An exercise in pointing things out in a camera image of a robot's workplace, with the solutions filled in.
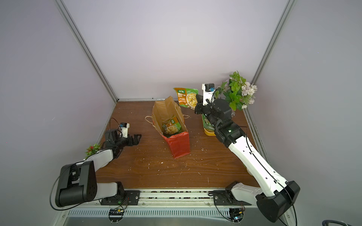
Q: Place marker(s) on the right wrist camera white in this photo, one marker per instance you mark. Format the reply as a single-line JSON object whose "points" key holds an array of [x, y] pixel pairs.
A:
{"points": [[208, 93]]}

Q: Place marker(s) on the green yellow condiment packet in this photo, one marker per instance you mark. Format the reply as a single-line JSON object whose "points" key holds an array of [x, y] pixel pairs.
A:
{"points": [[171, 127]]}

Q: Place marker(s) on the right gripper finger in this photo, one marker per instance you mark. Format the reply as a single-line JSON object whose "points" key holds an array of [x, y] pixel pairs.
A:
{"points": [[199, 99], [199, 109]]}

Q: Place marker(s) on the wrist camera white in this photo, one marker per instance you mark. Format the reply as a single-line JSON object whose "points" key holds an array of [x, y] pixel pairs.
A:
{"points": [[208, 93], [124, 127]]}

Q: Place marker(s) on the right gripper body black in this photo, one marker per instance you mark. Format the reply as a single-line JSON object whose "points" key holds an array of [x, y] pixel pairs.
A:
{"points": [[204, 107]]}

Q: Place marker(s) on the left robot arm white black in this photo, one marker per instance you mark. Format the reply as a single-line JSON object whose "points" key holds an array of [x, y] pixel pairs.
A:
{"points": [[77, 182]]}

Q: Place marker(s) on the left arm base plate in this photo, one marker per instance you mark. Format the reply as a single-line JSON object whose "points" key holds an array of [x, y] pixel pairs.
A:
{"points": [[130, 197]]}

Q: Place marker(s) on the aluminium front rail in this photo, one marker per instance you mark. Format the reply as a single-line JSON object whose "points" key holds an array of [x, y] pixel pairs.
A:
{"points": [[191, 196]]}

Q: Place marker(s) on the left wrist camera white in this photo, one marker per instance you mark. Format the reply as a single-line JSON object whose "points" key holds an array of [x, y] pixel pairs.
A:
{"points": [[124, 127]]}

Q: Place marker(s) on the red paper bag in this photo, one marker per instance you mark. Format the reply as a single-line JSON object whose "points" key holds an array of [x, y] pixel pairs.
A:
{"points": [[162, 111]]}

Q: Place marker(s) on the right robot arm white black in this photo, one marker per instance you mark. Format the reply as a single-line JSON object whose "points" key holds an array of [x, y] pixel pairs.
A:
{"points": [[274, 195]]}

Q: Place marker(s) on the left circuit board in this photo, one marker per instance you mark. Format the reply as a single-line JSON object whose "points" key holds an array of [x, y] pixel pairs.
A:
{"points": [[116, 215]]}

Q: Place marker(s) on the green plant with white flowers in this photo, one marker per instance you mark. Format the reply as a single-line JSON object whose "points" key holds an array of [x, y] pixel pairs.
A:
{"points": [[237, 91]]}

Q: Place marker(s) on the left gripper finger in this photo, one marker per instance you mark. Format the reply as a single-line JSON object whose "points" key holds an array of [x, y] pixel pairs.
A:
{"points": [[137, 137], [135, 141]]}

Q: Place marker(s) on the right circuit board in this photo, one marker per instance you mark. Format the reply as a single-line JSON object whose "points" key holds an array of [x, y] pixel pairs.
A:
{"points": [[236, 215]]}

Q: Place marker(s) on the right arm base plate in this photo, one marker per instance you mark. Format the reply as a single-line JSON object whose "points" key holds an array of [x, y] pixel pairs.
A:
{"points": [[222, 198]]}

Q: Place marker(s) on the circuit board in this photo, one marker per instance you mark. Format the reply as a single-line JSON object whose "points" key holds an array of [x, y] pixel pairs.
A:
{"points": [[116, 215], [236, 215]]}

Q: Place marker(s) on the yellow plastic tray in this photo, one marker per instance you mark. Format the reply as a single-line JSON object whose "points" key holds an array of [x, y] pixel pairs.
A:
{"points": [[208, 127]]}

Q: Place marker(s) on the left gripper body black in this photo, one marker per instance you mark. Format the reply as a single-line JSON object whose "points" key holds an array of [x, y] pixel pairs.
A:
{"points": [[122, 142]]}

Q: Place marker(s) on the small red flower pot plant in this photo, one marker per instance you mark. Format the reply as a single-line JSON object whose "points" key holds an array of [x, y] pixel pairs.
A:
{"points": [[92, 149]]}

